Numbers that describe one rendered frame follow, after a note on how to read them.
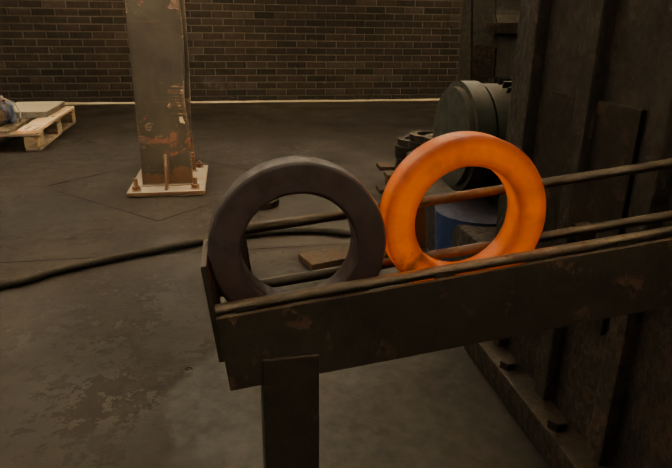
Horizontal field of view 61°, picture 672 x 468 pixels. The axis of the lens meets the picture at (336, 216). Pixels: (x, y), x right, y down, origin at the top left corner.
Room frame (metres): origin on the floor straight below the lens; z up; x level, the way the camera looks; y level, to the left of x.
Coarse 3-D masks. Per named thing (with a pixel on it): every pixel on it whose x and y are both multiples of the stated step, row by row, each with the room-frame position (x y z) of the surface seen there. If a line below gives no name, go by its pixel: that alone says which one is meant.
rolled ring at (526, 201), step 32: (416, 160) 0.57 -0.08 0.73; (448, 160) 0.57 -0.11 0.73; (480, 160) 0.58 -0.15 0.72; (512, 160) 0.59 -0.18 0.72; (384, 192) 0.59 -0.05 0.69; (416, 192) 0.57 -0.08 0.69; (512, 192) 0.60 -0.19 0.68; (544, 192) 0.60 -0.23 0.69; (384, 224) 0.57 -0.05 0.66; (512, 224) 0.60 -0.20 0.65; (416, 256) 0.57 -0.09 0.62; (480, 256) 0.60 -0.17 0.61
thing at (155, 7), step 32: (128, 0) 2.92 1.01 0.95; (160, 0) 2.94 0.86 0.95; (128, 32) 2.92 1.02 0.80; (160, 32) 2.94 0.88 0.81; (160, 64) 2.94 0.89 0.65; (160, 96) 2.94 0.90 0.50; (160, 128) 2.94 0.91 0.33; (160, 160) 2.93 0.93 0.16; (192, 160) 3.25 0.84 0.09; (128, 192) 2.80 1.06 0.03; (160, 192) 2.81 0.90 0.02; (192, 192) 2.84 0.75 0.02
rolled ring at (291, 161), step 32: (288, 160) 0.55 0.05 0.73; (320, 160) 0.56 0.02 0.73; (256, 192) 0.53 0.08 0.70; (288, 192) 0.54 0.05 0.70; (320, 192) 0.54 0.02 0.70; (352, 192) 0.55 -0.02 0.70; (224, 224) 0.52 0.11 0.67; (352, 224) 0.55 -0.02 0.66; (224, 256) 0.52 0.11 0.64; (352, 256) 0.56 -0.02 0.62; (384, 256) 0.56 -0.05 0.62; (224, 288) 0.52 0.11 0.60; (256, 288) 0.53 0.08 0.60
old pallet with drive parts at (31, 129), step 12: (72, 108) 4.94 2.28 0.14; (24, 120) 4.26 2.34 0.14; (36, 120) 4.25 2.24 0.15; (48, 120) 4.25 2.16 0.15; (60, 120) 4.50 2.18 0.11; (72, 120) 4.90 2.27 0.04; (0, 132) 3.81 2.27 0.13; (12, 132) 3.88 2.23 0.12; (24, 132) 3.85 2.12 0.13; (36, 132) 3.87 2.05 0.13; (48, 132) 4.36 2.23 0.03; (60, 132) 4.46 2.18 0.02; (0, 144) 4.04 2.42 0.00; (24, 144) 3.84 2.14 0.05; (36, 144) 3.86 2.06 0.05
